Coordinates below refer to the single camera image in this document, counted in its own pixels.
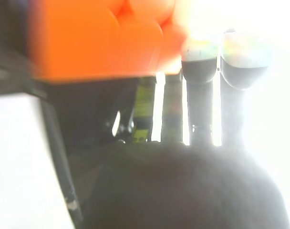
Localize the colourful puzzle cube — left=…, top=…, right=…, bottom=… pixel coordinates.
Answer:
left=28, top=0, right=188, bottom=82

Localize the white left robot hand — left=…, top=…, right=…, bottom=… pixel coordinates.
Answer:
left=0, top=31, right=290, bottom=229

